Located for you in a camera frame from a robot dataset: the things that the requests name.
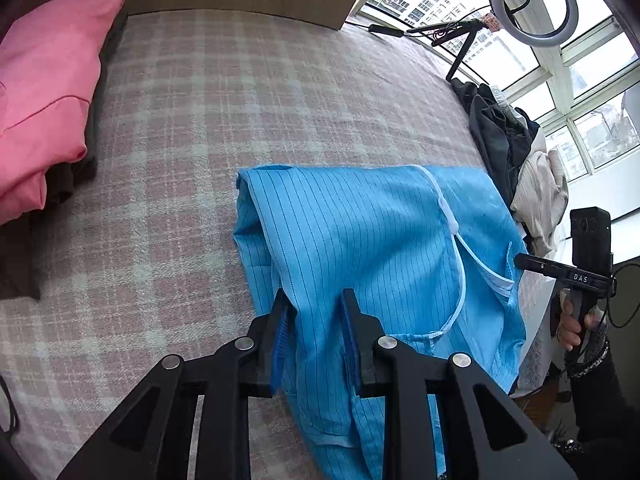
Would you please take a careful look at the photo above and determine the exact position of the person's black tweed jacket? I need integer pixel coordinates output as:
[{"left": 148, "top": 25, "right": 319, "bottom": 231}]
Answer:
[{"left": 547, "top": 422, "right": 640, "bottom": 480}]

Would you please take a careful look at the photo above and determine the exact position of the dark grey garment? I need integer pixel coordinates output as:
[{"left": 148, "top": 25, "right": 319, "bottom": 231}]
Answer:
[{"left": 447, "top": 77, "right": 543, "bottom": 211}]

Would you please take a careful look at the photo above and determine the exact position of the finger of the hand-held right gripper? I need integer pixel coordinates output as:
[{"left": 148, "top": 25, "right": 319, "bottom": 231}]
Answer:
[{"left": 515, "top": 253, "right": 563, "bottom": 279}]

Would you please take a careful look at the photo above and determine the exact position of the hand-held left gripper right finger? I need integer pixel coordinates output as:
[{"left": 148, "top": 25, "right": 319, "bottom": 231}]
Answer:
[{"left": 340, "top": 287, "right": 581, "bottom": 480}]

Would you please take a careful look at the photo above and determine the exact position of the brown folded garment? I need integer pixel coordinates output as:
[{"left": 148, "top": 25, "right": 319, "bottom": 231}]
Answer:
[{"left": 0, "top": 10, "right": 128, "bottom": 302}]

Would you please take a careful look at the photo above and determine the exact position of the person's right hand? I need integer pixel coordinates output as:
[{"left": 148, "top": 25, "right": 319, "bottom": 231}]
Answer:
[{"left": 556, "top": 296, "right": 611, "bottom": 378}]

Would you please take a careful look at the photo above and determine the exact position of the person's right forearm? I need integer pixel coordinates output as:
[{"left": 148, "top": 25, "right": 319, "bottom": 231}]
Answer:
[{"left": 565, "top": 342, "right": 640, "bottom": 461}]

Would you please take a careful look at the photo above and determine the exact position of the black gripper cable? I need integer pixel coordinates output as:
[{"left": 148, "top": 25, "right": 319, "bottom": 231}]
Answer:
[{"left": 601, "top": 254, "right": 640, "bottom": 330}]

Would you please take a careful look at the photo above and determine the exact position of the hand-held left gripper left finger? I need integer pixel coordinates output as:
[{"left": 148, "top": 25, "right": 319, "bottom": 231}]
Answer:
[{"left": 56, "top": 287, "right": 301, "bottom": 480}]

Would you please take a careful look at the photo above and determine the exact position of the pink folded garment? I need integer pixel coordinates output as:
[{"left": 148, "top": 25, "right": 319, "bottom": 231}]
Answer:
[{"left": 0, "top": 0, "right": 129, "bottom": 226}]

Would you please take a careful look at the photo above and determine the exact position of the blue striped garment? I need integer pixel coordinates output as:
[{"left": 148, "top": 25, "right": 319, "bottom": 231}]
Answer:
[{"left": 232, "top": 162, "right": 531, "bottom": 480}]

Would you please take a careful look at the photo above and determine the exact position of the black charger cable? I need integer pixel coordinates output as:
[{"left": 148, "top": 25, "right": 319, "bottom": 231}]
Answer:
[{"left": 0, "top": 374, "right": 20, "bottom": 437}]

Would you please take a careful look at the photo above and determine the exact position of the black tripod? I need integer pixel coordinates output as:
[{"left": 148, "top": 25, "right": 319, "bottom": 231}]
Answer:
[{"left": 369, "top": 10, "right": 501, "bottom": 82}]

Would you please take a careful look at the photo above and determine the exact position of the white window frame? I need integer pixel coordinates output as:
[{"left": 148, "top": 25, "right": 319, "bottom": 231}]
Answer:
[{"left": 345, "top": 0, "right": 640, "bottom": 221}]

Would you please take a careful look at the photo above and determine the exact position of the pink plaid blanket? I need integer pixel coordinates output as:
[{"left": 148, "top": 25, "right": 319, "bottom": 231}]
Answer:
[{"left": 0, "top": 7, "right": 566, "bottom": 480}]

